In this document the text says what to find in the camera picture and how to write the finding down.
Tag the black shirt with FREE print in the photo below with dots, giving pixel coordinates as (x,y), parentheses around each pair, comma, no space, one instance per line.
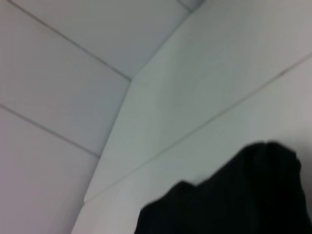
(231,195)

